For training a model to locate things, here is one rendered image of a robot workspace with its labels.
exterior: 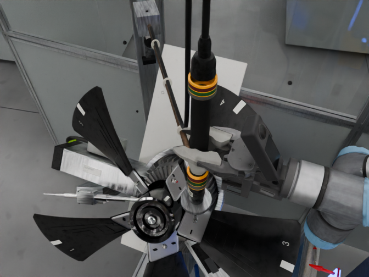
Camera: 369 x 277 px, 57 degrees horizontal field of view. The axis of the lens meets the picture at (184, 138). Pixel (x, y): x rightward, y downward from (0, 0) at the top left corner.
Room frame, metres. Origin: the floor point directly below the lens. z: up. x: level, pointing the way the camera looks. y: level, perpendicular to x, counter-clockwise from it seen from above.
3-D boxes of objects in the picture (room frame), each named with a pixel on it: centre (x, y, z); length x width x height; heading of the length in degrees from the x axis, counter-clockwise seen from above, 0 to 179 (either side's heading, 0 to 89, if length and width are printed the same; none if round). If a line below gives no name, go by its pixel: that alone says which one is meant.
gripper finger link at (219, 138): (0.41, -0.04, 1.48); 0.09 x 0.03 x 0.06; 59
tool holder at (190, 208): (0.39, -0.02, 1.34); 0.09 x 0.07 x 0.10; 14
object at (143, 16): (0.99, 0.12, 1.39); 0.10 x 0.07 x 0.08; 14
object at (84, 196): (0.52, 0.29, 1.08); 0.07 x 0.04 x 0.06; 79
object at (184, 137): (0.68, 0.05, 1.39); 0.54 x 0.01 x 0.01; 14
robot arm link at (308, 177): (0.32, -0.21, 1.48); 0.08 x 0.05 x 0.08; 159
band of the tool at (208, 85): (0.38, -0.03, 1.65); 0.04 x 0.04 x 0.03
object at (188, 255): (0.39, 0.00, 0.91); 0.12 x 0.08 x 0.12; 159
